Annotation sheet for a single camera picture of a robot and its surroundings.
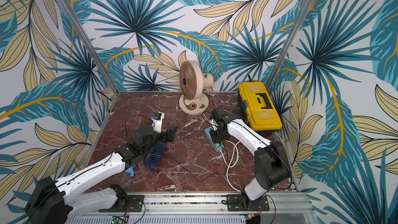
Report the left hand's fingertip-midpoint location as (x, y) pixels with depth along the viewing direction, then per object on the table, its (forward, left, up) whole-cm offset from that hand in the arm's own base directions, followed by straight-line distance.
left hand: (168, 126), depth 79 cm
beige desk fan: (+23, -11, +9) cm, 28 cm away
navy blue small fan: (-15, +7, -7) cm, 18 cm away
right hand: (0, -26, -11) cm, 28 cm away
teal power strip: (-4, -26, -14) cm, 30 cm away
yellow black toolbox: (+12, -50, -2) cm, 52 cm away
